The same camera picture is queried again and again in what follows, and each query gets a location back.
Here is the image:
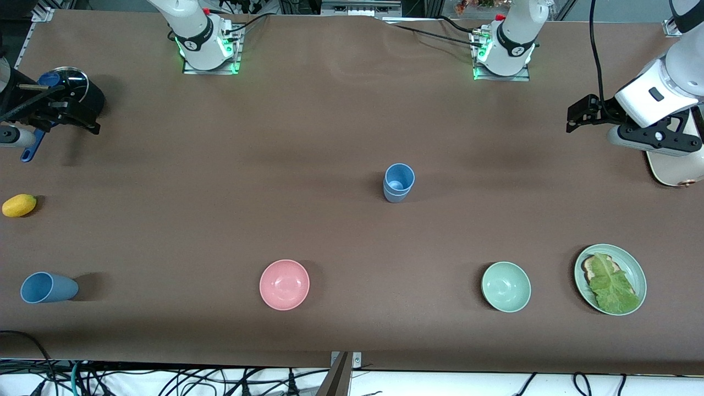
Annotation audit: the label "colourful background items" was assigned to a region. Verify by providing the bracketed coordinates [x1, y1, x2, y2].
[454, 0, 496, 14]

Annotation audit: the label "aluminium frame rail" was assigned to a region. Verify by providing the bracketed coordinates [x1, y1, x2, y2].
[11, 0, 56, 69]

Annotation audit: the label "yellow lemon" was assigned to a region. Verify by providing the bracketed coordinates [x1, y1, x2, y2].
[2, 194, 37, 218]

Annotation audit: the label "pink bowl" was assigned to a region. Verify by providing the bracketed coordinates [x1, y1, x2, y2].
[259, 259, 310, 311]

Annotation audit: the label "black looped floor cable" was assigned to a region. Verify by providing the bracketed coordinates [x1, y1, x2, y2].
[0, 330, 58, 396]

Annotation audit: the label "brown table cover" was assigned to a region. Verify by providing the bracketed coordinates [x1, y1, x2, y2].
[0, 10, 704, 376]

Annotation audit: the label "black saucepan with blue handle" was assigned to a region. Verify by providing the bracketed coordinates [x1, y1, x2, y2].
[20, 67, 105, 163]

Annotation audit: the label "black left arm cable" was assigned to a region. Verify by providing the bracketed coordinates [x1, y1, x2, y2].
[589, 0, 608, 105]

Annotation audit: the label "black cable on table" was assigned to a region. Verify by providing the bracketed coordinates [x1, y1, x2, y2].
[379, 16, 485, 47]

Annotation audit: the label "cream toaster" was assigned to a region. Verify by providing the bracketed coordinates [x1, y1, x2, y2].
[643, 104, 704, 188]

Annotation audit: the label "dark metal stand bar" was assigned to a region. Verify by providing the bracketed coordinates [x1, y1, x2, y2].
[316, 352, 353, 396]

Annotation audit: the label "green lettuce leaf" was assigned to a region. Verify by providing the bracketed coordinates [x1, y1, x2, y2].
[588, 253, 641, 314]

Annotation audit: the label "bread slice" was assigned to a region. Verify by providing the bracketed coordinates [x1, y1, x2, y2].
[582, 254, 641, 303]

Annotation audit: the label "mint green plate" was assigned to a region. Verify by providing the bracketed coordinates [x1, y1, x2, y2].
[574, 244, 647, 316]

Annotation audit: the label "glass lid with blue knob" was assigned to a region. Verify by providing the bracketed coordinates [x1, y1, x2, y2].
[38, 67, 90, 105]

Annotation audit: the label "mint green bowl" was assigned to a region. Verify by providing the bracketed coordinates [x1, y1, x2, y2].
[481, 261, 532, 313]

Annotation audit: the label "grey metal equipment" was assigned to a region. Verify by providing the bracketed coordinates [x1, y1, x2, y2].
[321, 0, 403, 18]

